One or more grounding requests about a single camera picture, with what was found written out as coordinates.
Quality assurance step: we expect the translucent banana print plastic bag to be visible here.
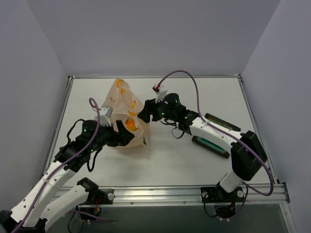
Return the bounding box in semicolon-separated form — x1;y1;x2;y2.
100;79;150;154

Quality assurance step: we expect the orange fake fruit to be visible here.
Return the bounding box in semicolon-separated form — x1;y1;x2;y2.
125;119;138;131

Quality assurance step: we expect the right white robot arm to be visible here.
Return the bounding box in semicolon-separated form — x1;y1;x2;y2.
138;93;267;200

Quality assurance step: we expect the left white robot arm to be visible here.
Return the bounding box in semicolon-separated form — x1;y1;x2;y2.
0;120;135;233

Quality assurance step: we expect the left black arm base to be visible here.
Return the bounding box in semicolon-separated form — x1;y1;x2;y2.
77;177;115;221

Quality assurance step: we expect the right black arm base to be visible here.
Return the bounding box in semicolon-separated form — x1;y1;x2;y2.
200;185;249;222

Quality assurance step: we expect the black teal square tray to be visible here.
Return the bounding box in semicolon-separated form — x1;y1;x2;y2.
190;113;241;159

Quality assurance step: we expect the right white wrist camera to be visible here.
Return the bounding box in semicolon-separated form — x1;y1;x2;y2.
153;84;168;103

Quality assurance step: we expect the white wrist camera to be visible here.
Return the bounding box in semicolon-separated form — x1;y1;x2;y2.
153;84;168;103
98;106;113;127

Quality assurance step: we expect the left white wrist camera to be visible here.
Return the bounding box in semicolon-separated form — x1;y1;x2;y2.
98;106;113;127

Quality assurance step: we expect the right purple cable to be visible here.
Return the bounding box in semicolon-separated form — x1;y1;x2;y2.
159;70;275;197

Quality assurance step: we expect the aluminium front rail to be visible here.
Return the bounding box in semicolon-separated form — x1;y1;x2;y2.
99;184;290;207

